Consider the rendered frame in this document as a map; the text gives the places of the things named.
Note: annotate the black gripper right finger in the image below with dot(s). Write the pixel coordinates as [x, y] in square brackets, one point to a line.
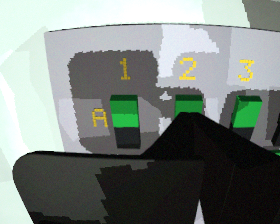
[241, 184]

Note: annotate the grey switch panel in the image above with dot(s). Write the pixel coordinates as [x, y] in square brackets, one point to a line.
[116, 88]

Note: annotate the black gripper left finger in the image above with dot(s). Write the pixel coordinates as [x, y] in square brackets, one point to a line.
[159, 186]

